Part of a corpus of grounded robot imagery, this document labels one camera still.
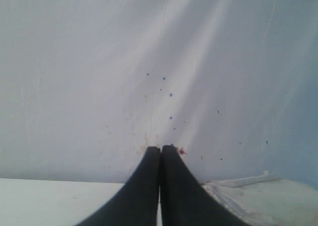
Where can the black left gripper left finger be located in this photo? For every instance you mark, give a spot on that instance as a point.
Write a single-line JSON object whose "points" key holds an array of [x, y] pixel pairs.
{"points": [[136, 203]]}

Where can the white canvas duffel bag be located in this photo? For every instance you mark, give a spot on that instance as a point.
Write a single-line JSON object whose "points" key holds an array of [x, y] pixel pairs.
{"points": [[267, 200]]}

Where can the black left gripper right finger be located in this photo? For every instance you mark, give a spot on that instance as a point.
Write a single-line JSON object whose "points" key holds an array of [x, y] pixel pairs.
{"points": [[183, 201]]}

